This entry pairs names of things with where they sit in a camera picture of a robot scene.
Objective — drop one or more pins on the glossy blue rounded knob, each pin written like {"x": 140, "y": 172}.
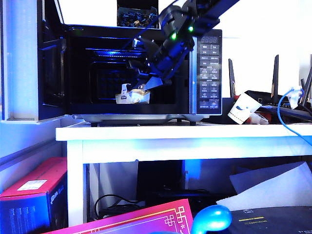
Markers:
{"x": 212, "y": 218}

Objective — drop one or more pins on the small white orange object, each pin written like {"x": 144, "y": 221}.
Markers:
{"x": 258, "y": 119}

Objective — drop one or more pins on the white table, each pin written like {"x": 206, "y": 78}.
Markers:
{"x": 170, "y": 146}

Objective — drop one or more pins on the white paper cup blue print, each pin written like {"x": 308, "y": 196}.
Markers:
{"x": 243, "y": 107}

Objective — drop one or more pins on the dark box of blue-wrapped candies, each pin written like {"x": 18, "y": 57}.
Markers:
{"x": 131, "y": 17}

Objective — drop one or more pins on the grey bar-shaped wrist camera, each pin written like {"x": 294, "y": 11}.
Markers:
{"x": 137, "y": 42}

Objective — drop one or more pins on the pink box with gold pattern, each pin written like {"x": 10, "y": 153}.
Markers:
{"x": 136, "y": 219}

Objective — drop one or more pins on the clear plastic box of pastries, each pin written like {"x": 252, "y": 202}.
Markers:
{"x": 131, "y": 97}

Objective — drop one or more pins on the black rectangular box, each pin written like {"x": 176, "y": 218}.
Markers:
{"x": 158, "y": 175}

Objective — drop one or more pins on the black router with antennas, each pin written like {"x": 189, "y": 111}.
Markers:
{"x": 268, "y": 100}

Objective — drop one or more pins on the grey framed office partition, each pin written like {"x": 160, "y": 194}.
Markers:
{"x": 24, "y": 141}

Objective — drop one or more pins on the black box with yellow label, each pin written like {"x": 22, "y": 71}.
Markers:
{"x": 270, "y": 219}

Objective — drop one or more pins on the white paper sheet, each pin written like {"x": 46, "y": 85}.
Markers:
{"x": 275, "y": 190}

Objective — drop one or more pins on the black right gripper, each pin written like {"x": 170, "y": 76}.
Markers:
{"x": 173, "y": 58}

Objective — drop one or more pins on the black glass microwave door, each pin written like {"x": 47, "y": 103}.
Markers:
{"x": 22, "y": 61}

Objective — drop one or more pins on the red blue cardboard box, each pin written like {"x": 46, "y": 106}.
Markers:
{"x": 26, "y": 204}

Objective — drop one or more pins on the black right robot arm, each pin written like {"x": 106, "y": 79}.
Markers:
{"x": 207, "y": 14}

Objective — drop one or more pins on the black silver microwave oven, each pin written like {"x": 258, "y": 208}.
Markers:
{"x": 209, "y": 73}

